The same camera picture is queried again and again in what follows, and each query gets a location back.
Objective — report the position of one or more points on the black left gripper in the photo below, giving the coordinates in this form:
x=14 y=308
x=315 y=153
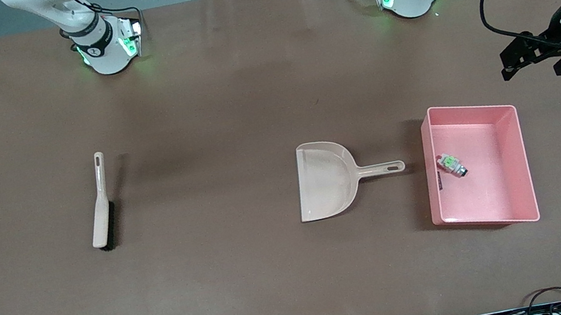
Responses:
x=552 y=39

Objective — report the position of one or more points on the white green electronic component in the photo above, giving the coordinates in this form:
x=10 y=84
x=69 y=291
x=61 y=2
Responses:
x=451 y=164

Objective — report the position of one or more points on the dark brown electronic component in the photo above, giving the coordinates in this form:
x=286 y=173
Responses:
x=440 y=181

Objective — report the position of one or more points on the beige brush with black bristles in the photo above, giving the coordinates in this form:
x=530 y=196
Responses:
x=101 y=221

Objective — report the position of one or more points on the beige plastic dustpan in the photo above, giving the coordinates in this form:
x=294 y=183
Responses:
x=325 y=181

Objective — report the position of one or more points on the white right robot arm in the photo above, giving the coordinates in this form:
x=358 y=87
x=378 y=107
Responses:
x=103 y=53

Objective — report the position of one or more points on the pink plastic bin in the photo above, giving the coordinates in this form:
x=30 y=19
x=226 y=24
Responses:
x=482 y=191

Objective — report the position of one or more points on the brown table cover sheet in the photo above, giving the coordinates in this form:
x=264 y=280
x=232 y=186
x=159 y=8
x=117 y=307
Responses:
x=222 y=283

